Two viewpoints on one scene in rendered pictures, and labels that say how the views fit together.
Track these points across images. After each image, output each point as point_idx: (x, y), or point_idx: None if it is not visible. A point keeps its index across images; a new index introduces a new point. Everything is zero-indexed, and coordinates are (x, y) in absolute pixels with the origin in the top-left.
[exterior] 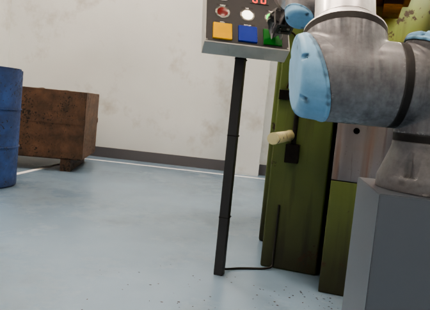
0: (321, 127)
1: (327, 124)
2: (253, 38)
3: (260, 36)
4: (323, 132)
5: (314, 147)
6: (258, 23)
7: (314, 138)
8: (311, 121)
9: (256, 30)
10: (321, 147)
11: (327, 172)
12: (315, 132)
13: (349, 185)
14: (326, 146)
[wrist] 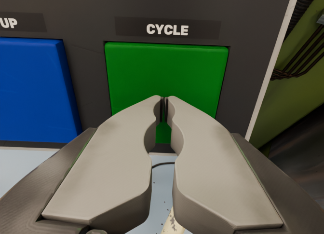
0: (278, 114)
1: (291, 116)
2: (53, 124)
3: (92, 101)
4: (278, 119)
5: (255, 126)
6: None
7: (260, 119)
8: (264, 103)
9: (55, 73)
10: (266, 129)
11: (261, 146)
12: (265, 115)
13: None
14: (274, 131)
